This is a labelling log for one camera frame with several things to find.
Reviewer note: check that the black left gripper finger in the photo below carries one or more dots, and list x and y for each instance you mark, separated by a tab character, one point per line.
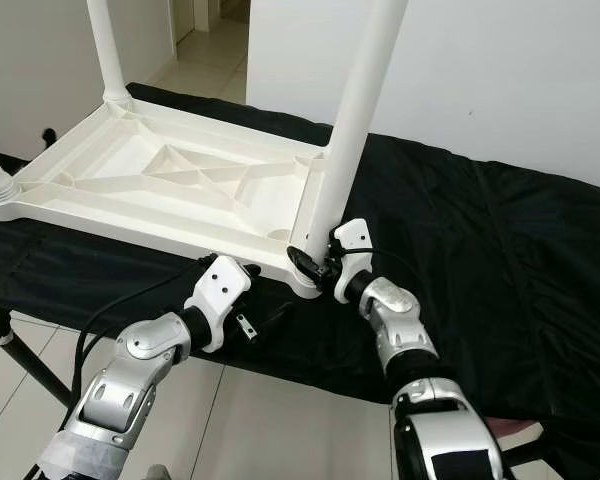
251	270

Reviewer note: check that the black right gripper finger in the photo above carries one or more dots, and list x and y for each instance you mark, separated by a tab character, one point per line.
305	266

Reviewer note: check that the white plastic table top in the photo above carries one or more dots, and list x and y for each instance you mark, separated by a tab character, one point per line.
120	150

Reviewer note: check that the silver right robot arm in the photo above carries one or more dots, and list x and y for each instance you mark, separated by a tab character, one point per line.
405	335

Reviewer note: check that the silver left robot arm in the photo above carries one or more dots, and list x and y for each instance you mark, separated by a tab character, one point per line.
130	370

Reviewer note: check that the black cloth table cover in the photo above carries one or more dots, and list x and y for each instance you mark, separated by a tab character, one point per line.
500	260

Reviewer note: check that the grey left robot foot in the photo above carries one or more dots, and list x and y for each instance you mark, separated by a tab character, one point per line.
157	473

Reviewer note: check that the black metal table leg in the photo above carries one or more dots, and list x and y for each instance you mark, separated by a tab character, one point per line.
35	370

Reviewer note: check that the pink cushion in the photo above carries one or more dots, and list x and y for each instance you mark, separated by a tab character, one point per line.
512	428

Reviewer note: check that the black and white cat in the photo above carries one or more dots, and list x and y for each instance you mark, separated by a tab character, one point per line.
49	138

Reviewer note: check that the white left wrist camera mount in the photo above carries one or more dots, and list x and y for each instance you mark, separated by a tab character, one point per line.
222	285

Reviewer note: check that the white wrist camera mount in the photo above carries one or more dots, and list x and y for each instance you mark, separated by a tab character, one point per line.
353	237
222	285

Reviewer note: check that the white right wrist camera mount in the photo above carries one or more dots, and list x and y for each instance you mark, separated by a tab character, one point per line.
353	237

